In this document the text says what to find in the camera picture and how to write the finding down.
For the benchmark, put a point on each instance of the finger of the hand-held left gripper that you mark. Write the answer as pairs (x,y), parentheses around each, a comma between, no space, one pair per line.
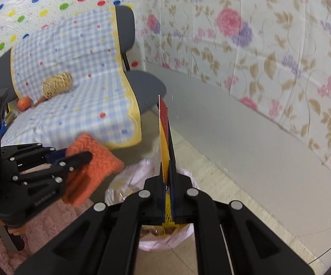
(76,159)
(30,151)

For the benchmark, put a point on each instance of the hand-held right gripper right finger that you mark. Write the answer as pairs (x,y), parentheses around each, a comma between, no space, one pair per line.
(173,200)

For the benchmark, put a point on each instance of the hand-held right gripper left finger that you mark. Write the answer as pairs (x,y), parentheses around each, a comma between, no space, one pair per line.
(163,200)

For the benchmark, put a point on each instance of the yellow mesh net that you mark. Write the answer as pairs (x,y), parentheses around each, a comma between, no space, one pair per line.
(168,214)

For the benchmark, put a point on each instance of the orange cloth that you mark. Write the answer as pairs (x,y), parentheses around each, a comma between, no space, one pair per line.
(102,160)

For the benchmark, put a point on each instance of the waste bin with pink bag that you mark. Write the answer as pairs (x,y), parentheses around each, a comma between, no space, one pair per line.
(134,174)

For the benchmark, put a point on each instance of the red and yellow card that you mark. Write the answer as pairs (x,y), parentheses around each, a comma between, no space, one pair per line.
(164,131)

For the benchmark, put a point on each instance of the red apple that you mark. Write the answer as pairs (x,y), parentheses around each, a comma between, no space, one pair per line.
(24,104)

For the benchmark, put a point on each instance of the woven bamboo basket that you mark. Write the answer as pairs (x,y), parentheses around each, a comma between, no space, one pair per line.
(57,85)

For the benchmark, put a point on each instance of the pink fluffy rug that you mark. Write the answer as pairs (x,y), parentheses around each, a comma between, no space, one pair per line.
(48,235)

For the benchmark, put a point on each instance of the dark grey chair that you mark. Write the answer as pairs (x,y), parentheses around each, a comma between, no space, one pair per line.
(142,86)
(0,74)

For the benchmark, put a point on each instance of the blue checkered cloth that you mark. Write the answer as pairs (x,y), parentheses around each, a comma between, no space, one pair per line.
(82,63)

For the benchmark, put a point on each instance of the dotted wall sheet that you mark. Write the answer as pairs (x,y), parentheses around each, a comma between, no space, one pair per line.
(39,5)

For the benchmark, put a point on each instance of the floral wall sheet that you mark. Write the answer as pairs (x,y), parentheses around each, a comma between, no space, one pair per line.
(239,34)

